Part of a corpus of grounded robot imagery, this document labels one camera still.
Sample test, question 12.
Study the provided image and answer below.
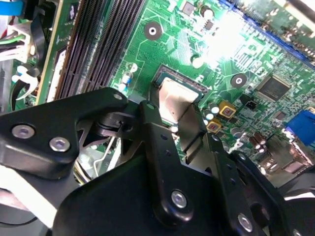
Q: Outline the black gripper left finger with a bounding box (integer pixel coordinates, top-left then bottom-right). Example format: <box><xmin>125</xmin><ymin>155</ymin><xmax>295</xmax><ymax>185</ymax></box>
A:
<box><xmin>0</xmin><ymin>87</ymin><xmax>195</xmax><ymax>224</ymax></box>

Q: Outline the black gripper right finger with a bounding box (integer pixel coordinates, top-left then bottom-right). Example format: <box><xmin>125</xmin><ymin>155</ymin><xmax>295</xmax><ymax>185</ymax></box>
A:
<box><xmin>176</xmin><ymin>102</ymin><xmax>292</xmax><ymax>236</ymax></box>

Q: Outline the silver CPU chip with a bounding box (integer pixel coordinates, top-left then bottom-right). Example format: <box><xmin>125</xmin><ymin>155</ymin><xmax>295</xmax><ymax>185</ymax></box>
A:
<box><xmin>156</xmin><ymin>75</ymin><xmax>206</xmax><ymax>128</ymax></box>

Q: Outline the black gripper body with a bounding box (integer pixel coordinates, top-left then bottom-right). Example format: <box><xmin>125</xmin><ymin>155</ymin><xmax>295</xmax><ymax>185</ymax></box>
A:
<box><xmin>52</xmin><ymin>155</ymin><xmax>227</xmax><ymax>236</ymax></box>

